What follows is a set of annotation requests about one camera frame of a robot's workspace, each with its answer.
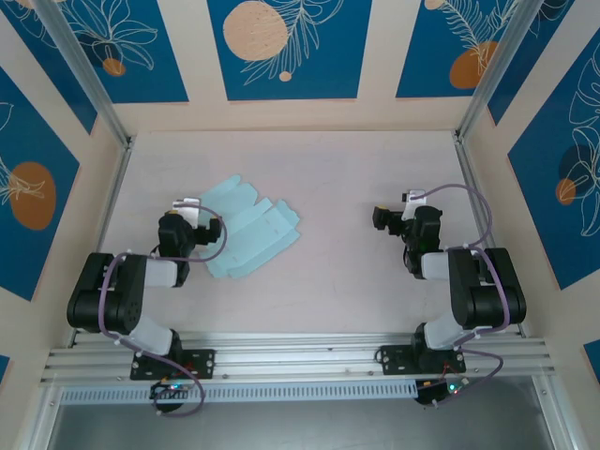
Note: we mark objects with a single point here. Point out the light blue paper box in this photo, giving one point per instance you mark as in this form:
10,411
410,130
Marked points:
262,234

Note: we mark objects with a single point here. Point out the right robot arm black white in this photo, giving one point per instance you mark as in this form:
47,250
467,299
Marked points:
487,300

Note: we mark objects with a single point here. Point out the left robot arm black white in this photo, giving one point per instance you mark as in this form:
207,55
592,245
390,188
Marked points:
108,295

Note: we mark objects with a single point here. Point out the left controller board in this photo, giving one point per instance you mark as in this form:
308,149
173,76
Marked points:
171,389

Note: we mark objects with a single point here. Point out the controller board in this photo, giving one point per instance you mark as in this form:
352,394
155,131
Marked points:
171,389
445,388

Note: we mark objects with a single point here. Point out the right controller board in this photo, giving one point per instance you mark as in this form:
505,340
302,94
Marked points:
445,388

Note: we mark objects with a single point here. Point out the grey metal sheet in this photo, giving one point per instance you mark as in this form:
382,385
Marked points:
300,426

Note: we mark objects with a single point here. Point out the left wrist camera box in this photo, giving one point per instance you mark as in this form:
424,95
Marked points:
186,206

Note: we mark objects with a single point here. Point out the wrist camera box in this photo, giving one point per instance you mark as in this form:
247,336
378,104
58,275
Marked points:
186,206
413,197

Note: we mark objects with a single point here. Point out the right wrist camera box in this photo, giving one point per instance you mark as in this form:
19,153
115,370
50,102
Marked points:
413,197

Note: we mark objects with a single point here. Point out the aluminium side rail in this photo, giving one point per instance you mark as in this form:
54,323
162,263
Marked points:
473,187
110,201

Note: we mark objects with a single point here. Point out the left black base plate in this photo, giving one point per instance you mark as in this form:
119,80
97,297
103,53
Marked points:
201,363

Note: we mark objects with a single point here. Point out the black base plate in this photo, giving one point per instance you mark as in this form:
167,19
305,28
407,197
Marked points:
201,363
396,358

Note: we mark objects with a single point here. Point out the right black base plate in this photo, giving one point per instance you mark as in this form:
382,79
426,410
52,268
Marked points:
396,358

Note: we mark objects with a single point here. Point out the blue floral wall panel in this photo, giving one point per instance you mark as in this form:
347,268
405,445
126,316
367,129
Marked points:
290,47
544,47
436,47
51,79
140,56
558,187
33,187

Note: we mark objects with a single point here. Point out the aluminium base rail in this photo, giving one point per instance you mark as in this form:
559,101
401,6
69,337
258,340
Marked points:
300,356

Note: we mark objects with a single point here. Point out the aluminium corner post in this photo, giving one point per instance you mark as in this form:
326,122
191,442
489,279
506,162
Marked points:
84,61
492,70

